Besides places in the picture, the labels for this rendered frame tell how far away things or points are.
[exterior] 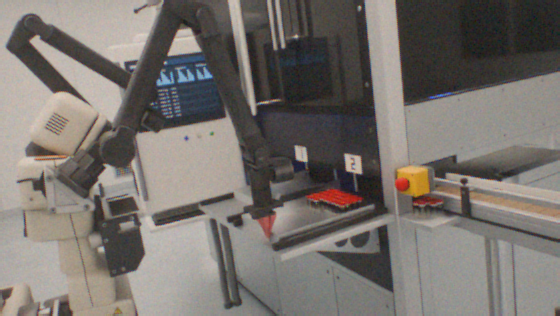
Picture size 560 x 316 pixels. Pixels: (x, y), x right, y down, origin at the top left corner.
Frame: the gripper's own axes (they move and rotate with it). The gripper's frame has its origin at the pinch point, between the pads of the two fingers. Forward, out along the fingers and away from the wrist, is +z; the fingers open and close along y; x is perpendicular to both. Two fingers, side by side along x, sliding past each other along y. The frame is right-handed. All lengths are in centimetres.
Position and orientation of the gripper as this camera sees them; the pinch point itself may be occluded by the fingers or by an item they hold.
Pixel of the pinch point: (267, 234)
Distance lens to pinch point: 136.9
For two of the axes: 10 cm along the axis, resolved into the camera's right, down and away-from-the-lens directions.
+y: 8.8, -2.1, 4.3
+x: -4.6, -1.2, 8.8
